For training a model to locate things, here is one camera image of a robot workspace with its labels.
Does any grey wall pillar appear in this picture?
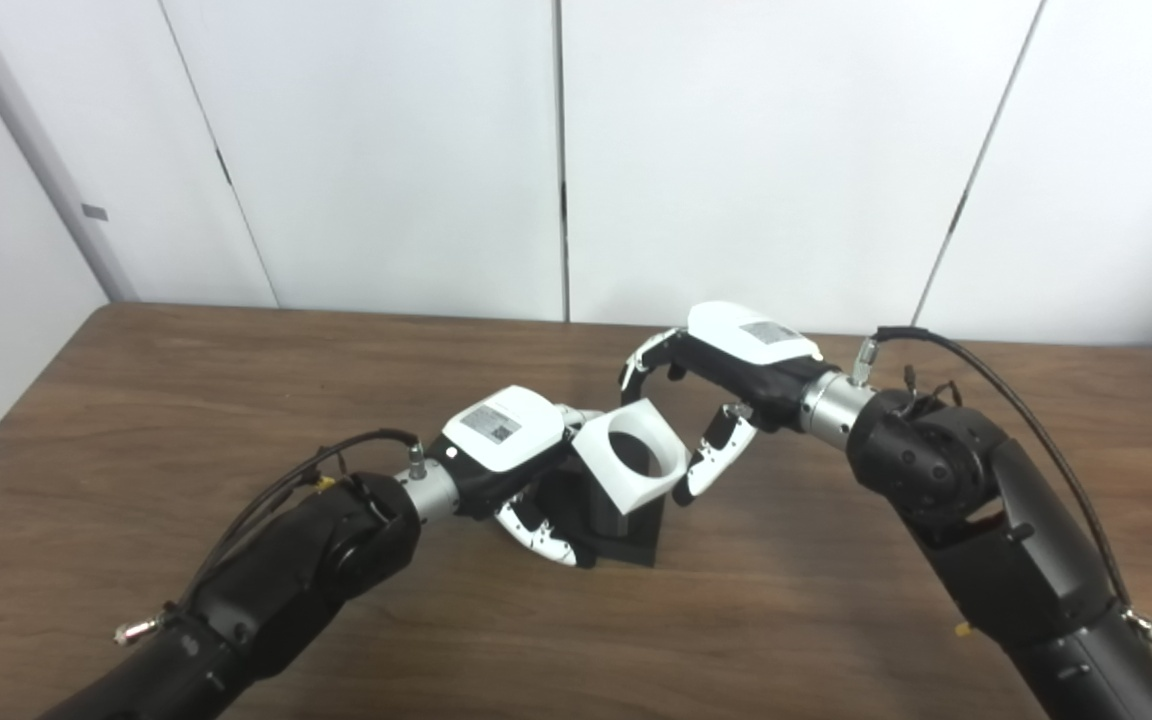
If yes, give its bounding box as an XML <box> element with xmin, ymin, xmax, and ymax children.
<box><xmin>0</xmin><ymin>0</ymin><xmax>140</xmax><ymax>304</ymax></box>

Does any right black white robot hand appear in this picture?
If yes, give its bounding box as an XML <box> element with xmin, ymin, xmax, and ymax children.
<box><xmin>619</xmin><ymin>301</ymin><xmax>837</xmax><ymax>506</ymax></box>

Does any white square piece with hole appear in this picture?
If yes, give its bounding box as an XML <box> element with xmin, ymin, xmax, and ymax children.
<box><xmin>572</xmin><ymin>398</ymin><xmax>689</xmax><ymax>515</ymax></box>

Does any black peg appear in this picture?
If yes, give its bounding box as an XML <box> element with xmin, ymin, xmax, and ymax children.
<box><xmin>531</xmin><ymin>455</ymin><xmax>667</xmax><ymax>568</ymax></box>

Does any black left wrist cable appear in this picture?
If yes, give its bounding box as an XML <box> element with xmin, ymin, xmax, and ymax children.
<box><xmin>114</xmin><ymin>428</ymin><xmax>427</xmax><ymax>646</ymax></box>

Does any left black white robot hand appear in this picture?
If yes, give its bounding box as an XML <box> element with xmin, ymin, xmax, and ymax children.
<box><xmin>426</xmin><ymin>385</ymin><xmax>602</xmax><ymax>569</ymax></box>

